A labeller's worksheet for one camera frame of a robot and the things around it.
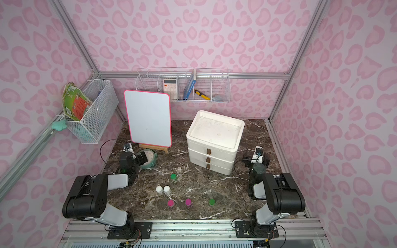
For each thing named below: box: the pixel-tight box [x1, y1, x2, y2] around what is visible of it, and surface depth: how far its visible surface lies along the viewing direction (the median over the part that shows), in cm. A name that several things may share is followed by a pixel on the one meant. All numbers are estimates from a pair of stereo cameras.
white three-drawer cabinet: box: [186, 110, 246, 176], surface depth 84 cm
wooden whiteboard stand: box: [139, 144, 169, 153], surface depth 102 cm
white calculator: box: [163, 78, 177, 100], surface depth 97 cm
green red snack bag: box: [62, 81, 93, 121], surface depth 74 cm
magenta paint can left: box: [167, 199, 175, 208], surface depth 82 cm
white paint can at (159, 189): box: [155, 185, 163, 195], surface depth 86 cm
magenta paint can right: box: [185, 198, 192, 207], surface depth 83 cm
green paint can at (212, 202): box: [208, 198, 216, 207], surface depth 80 cm
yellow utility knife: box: [194, 89, 211, 101], surface depth 100 cm
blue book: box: [182, 68, 197, 100], surface depth 90 cm
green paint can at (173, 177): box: [170, 173, 178, 182], surface depth 91 cm
